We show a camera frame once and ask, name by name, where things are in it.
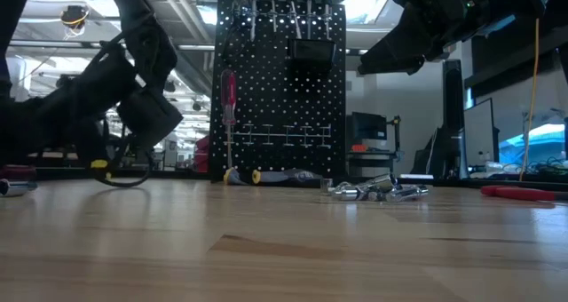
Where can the red rounded object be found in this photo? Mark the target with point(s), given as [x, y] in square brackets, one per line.
[202, 155]

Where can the long ceiling light bar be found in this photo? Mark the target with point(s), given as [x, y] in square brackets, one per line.
[44, 43]

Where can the black aluminium table frame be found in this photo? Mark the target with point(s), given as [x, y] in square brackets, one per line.
[177, 174]

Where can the black tower column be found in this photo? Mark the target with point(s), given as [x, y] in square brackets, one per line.
[453, 115]

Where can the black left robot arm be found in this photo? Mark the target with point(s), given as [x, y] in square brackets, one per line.
[146, 35]

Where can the black metal pegboard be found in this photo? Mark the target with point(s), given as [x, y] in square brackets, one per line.
[275, 97]

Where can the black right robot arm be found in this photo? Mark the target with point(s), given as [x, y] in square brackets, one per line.
[510, 0]

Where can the white upright panel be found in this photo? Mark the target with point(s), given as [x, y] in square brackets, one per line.
[479, 137]

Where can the small orange object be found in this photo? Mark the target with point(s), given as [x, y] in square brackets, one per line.
[359, 148]

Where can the black computer monitor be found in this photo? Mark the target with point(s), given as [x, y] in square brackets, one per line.
[368, 126]

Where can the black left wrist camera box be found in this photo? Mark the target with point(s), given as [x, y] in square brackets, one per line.
[148, 115]

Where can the blue cover sheet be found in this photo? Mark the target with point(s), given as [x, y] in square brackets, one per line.
[546, 142]

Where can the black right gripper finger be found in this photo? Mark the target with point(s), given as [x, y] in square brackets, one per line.
[390, 42]
[408, 58]

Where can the black monitor desk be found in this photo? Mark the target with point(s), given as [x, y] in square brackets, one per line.
[370, 154]

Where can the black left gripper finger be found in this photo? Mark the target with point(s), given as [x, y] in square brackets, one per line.
[44, 144]
[26, 113]

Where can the silver ceiling duct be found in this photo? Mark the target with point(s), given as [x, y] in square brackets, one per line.
[191, 71]

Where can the black pegboard bin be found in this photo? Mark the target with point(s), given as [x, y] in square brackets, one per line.
[310, 53]

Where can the short chrome socket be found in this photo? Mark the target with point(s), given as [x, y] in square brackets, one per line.
[326, 185]

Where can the grey black work glove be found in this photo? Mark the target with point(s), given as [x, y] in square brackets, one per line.
[231, 177]

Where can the short ceiling light bar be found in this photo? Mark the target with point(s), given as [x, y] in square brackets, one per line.
[355, 52]

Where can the yellow grey tool at rack base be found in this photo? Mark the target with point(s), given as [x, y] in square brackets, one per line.
[288, 177]

